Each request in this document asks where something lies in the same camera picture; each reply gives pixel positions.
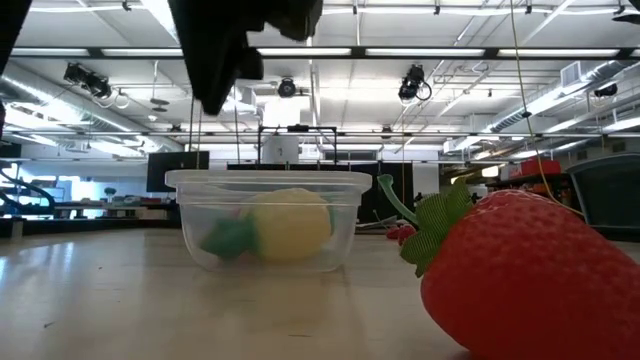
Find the black background screen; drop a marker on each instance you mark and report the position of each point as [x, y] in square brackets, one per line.
[175, 170]

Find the red toy cherry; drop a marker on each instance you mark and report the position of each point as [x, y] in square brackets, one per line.
[404, 234]

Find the green toy vegetable yellow end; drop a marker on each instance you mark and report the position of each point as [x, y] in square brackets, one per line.
[227, 239]

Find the dark grey bin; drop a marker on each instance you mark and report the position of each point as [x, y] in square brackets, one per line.
[607, 195]

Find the red box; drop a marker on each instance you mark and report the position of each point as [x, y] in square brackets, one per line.
[535, 168]

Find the silver ventilation duct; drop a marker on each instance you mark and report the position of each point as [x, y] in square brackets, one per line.
[560, 97]
[60, 107]

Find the round black ceiling fixture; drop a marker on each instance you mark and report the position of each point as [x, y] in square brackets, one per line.
[287, 88]

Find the black ceiling camera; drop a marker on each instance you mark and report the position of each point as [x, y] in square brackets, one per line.
[87, 79]
[412, 82]

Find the yellow toy lemon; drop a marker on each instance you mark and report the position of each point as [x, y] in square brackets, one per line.
[292, 225]

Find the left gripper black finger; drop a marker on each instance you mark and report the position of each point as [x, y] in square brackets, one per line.
[215, 50]
[292, 17]

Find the black table edge rail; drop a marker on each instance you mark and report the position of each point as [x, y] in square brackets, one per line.
[90, 226]

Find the black metal rig frame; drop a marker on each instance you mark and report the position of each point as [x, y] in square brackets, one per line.
[310, 51]

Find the clear plastic tupperware container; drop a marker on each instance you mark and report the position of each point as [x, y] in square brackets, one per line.
[270, 182]

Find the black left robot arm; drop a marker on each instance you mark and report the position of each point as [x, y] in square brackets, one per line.
[10, 25]

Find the red toy strawberry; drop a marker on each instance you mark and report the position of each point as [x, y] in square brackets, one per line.
[520, 280]

